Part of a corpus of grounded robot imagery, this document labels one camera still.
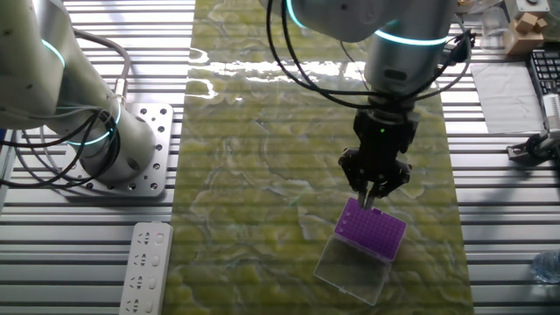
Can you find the small wooden cube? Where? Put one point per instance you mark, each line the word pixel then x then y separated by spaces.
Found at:
pixel 526 23
pixel 541 24

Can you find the purple pipette tip box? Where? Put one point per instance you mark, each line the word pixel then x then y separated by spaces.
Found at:
pixel 369 227

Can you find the grey box with knob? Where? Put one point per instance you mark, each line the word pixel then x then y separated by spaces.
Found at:
pixel 525 9

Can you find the white ribbed device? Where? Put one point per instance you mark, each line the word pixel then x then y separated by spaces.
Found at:
pixel 552 109

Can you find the white power strip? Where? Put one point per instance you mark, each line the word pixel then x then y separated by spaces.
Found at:
pixel 146 271

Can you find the green marble pattern mat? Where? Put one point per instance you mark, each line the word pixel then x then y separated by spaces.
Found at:
pixel 262 175

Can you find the black keyboard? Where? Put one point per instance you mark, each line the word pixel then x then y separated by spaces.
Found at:
pixel 547 70

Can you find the white paper sheet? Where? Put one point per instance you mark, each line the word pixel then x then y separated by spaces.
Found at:
pixel 503 96

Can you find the black clamp tool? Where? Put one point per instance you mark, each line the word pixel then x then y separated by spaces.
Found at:
pixel 536 149

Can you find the large wooden block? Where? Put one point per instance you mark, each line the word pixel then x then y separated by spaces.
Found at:
pixel 522 43

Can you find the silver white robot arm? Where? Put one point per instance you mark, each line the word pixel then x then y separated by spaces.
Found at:
pixel 52 74

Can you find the clear glass cup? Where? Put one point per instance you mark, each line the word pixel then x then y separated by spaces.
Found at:
pixel 494 26

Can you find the clear plastic water bottle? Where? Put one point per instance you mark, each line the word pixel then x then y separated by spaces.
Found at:
pixel 549 267

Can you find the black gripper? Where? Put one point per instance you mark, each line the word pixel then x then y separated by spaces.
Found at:
pixel 382 140

